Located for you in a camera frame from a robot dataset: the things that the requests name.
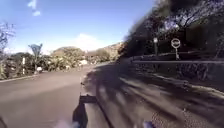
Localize white post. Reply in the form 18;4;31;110
21;56;27;76

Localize kerb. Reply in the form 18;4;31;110
0;74;38;84

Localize low stone wall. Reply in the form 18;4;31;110
130;59;224;83

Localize round sign on post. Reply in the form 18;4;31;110
170;37;182;61

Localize row of trees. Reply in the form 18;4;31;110
0;22;112;80

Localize trees on slope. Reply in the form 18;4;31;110
117;0;224;62

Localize sign on pole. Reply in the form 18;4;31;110
152;36;159;57

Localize dark asphalt road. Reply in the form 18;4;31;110
0;61;224;128

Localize robot's own part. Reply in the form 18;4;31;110
65;121;81;128
143;120;156;128

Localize distant hill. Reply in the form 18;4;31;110
98;41;125;62

